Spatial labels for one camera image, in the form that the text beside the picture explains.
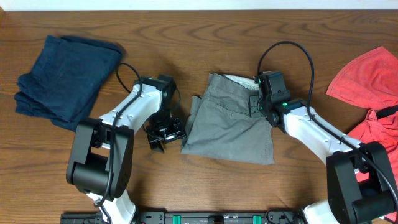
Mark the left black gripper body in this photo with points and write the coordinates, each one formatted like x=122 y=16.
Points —
x=163 y=129

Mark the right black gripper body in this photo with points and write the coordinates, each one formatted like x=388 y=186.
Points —
x=258 y=106

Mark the grey shorts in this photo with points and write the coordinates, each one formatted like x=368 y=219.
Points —
x=220 y=127

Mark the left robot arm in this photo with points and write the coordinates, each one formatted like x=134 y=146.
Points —
x=100 y=162

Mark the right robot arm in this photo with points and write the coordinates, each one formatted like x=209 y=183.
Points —
x=360 y=181

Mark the folded navy blue garment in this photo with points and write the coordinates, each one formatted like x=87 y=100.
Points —
x=65 y=80

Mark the red garment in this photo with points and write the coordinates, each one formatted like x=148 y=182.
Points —
x=370 y=81

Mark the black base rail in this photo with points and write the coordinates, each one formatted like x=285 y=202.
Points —
x=269 y=217

